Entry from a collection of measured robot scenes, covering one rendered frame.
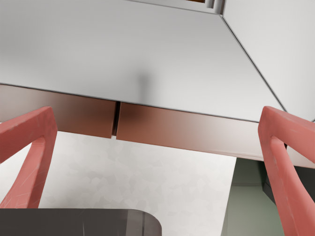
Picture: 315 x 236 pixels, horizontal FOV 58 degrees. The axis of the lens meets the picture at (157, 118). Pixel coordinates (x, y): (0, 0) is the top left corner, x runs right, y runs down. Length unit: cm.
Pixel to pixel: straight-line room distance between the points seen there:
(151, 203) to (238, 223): 87
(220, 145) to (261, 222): 106
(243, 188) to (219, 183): 78
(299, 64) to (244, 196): 103
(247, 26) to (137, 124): 14
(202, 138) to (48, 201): 30
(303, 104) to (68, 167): 35
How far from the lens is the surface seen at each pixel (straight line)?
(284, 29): 29
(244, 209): 130
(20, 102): 33
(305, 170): 102
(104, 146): 46
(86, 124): 31
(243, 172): 124
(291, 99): 29
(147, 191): 48
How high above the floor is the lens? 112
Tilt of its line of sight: 81 degrees down
